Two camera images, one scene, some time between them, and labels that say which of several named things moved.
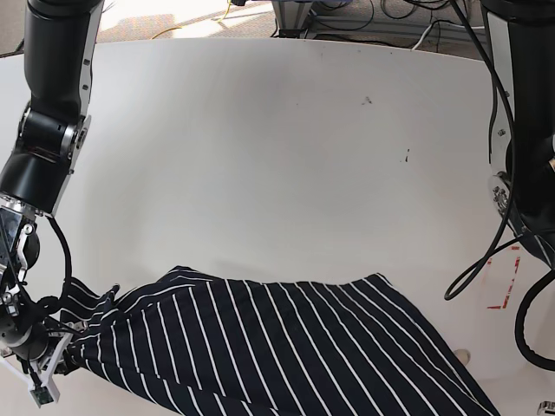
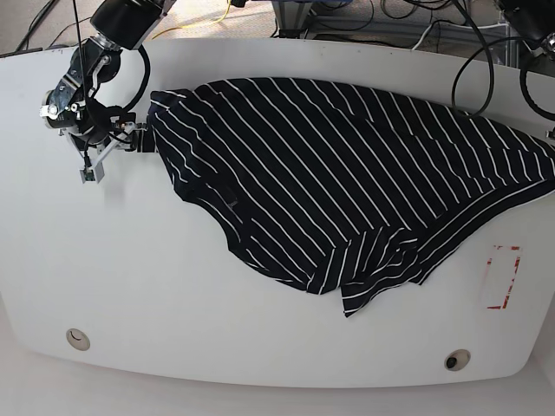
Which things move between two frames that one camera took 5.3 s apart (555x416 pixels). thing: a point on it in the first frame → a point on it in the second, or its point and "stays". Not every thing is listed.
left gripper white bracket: (42, 392) → (89, 174)
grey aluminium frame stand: (300, 18) stays
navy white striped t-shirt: (194, 343) → (324, 184)
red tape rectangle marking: (517, 263) stays
